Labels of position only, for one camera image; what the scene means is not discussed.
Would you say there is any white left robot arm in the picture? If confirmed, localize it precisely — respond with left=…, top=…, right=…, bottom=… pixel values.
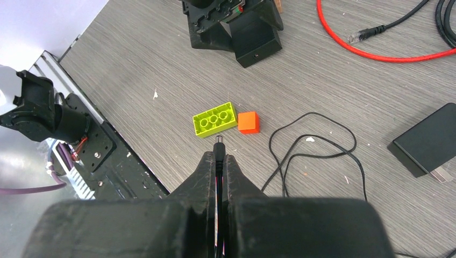
left=1, top=1, right=284, bottom=144

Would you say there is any orange-red cube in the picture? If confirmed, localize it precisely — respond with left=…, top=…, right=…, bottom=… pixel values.
left=238, top=111, right=260, bottom=134

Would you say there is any black ethernet cable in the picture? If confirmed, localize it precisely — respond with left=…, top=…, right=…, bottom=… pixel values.
left=347, top=0, right=456, bottom=49

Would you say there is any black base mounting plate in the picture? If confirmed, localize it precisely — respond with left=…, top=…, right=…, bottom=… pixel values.
left=64, top=93, right=170, bottom=200

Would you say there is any red ethernet cable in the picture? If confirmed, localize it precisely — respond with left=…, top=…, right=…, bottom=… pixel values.
left=316, top=0, right=456, bottom=64

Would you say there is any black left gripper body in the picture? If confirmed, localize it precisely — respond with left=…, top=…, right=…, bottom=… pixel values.
left=182, top=0, right=283, bottom=50

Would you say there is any black network switch box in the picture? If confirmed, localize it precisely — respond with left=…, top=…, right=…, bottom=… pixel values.
left=229, top=12, right=282, bottom=68

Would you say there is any black power adapter with cord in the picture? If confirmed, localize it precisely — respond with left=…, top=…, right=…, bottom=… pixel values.
left=218, top=103, right=455, bottom=257

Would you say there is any green lego brick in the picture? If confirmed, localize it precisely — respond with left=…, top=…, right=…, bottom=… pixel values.
left=193, top=102, right=238, bottom=138

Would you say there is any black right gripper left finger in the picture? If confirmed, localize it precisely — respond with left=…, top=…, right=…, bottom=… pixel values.
left=168, top=152, right=216, bottom=257

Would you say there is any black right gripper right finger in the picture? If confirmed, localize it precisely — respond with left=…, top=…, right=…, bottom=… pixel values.
left=222, top=154, right=267, bottom=257

